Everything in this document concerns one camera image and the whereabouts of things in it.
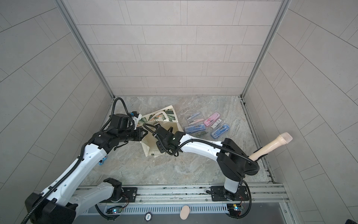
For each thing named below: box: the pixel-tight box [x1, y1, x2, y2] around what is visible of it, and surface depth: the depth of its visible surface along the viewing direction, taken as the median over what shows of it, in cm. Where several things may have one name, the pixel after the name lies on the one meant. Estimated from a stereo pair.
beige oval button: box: [179, 205, 191, 221], surface depth 67 cm
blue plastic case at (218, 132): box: [210, 123, 230, 139], surface depth 96 cm
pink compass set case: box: [203, 112, 221, 127], surface depth 104 cm
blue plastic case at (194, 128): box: [183, 124, 206, 134], surface depth 98 cm
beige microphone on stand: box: [248, 132, 294, 162], surface depth 62 cm
